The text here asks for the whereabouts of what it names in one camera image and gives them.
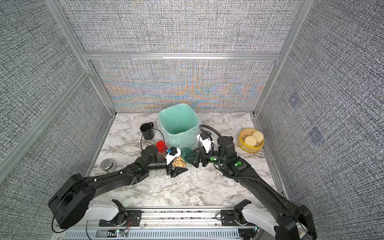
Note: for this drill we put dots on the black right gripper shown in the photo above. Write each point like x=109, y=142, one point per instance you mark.
x=199, y=159

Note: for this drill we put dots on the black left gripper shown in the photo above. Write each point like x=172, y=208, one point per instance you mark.
x=174, y=172

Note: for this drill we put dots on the green lid peanut jar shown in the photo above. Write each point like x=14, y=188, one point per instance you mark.
x=179, y=163

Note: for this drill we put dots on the green jar lid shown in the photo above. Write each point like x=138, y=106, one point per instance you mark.
x=186, y=151

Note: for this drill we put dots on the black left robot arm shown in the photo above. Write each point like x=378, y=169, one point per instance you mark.
x=72, y=201

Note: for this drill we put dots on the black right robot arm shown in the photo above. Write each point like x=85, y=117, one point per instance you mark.
x=284, y=220

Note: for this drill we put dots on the red lid peanut jar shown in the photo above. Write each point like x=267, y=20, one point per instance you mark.
x=162, y=148

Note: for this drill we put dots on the green trash bin with liner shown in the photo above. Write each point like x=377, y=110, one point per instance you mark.
x=180, y=126

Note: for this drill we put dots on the black mug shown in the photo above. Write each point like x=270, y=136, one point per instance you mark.
x=147, y=130

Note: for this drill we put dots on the yellow bamboo steamer basket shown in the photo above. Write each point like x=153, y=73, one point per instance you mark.
x=243, y=134

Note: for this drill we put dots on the pale round bun, front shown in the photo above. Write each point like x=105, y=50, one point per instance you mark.
x=250, y=141

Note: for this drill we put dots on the pale round bun, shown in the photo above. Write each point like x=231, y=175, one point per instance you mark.
x=250, y=141
x=258, y=136

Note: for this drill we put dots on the pale round bun, rear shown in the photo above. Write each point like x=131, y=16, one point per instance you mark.
x=258, y=136

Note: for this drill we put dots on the small silver lid jar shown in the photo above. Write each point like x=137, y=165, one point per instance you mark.
x=108, y=165

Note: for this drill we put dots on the aluminium front rail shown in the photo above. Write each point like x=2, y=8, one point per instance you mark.
x=165, y=223

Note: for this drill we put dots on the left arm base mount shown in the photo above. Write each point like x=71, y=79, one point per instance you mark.
x=130, y=218

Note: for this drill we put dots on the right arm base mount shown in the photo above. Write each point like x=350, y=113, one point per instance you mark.
x=232, y=218

